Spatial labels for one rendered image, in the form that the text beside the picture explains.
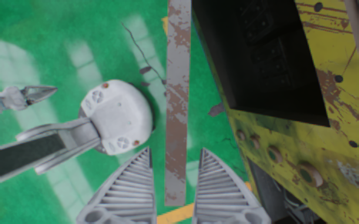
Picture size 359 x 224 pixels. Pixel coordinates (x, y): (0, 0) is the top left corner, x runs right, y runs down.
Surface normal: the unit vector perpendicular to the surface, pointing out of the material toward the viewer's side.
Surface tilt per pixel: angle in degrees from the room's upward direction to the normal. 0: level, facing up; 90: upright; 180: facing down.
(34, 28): 0
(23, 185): 0
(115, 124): 0
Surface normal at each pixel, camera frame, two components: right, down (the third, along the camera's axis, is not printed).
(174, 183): 0.02, 0.09
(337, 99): -0.93, 0.36
